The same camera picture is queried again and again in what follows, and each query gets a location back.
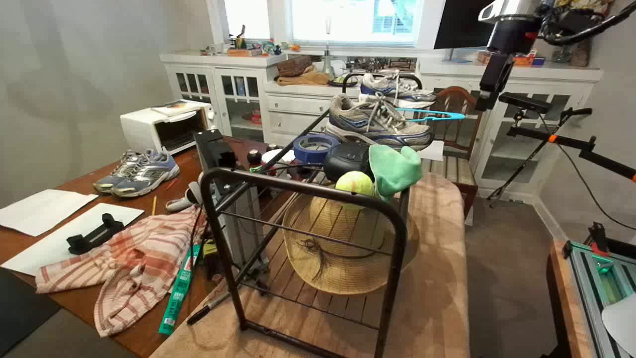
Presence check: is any green towel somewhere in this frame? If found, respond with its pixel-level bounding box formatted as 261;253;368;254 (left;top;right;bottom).
368;145;423;200

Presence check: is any black monitor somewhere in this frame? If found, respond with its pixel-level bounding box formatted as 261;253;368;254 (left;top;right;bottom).
433;0;498;50

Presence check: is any blue clothes hanger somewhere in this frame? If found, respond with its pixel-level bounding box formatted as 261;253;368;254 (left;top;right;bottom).
395;108;467;123

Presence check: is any grey blue sneaker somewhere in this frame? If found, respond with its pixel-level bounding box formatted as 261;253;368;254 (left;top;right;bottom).
325;93;434;151
359;71;438;109

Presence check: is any wooden chair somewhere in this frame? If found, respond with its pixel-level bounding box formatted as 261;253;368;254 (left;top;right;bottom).
420;86;480;220

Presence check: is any window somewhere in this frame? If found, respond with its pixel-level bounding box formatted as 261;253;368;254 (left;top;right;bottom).
219;0;426;46

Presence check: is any tan cloth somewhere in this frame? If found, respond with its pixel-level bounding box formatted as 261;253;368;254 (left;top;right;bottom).
276;69;333;87

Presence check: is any yellow tennis ball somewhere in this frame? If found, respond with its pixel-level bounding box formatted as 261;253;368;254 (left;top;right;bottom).
335;171;376;209

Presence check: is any brown woven bag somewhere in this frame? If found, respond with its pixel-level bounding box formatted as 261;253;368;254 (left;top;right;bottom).
276;55;314;78

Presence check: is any black red clamp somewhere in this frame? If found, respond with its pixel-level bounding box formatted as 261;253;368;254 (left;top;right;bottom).
588;222;613;258

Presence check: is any white cabinet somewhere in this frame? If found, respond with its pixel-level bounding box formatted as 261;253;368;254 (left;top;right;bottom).
159;49;603;200

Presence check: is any dark metal shoe rack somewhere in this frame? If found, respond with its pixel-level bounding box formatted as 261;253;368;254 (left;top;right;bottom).
199;72;424;358

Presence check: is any blue tape roll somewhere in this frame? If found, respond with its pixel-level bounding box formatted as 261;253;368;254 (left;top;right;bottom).
293;133;340;164

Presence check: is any straw hat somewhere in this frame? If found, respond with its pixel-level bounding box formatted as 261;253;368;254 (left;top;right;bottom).
282;191;420;295

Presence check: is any grey tower heater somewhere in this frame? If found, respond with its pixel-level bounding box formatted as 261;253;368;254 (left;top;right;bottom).
193;130;270;271

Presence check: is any book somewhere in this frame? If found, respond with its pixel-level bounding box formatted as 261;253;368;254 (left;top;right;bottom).
150;99;200;117

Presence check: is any white toaster oven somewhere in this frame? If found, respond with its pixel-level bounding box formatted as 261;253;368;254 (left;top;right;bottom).
120;99;216;156

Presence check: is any silver blue sneaker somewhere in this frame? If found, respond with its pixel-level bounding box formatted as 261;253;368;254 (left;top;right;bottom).
111;151;181;199
92;149;150;194

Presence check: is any black marker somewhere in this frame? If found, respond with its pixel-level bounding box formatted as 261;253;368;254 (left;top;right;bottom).
186;290;232;326

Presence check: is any long green box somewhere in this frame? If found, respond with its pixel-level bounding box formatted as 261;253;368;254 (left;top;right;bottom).
158;243;202;336

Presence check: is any red striped cloth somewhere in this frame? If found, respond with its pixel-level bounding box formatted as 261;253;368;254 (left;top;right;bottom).
35;205;208;338

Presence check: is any white paper sheet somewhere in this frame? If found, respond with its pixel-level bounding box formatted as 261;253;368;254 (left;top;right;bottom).
0;188;99;237
0;202;145;276

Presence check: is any camera on tripod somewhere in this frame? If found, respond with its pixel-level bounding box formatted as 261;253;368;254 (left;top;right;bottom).
487;91;594;202

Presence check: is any black cable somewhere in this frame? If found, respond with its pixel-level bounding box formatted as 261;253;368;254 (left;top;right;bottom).
536;110;636;232

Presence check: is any black plastic bracket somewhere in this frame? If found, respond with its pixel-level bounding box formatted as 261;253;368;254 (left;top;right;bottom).
66;213;125;256

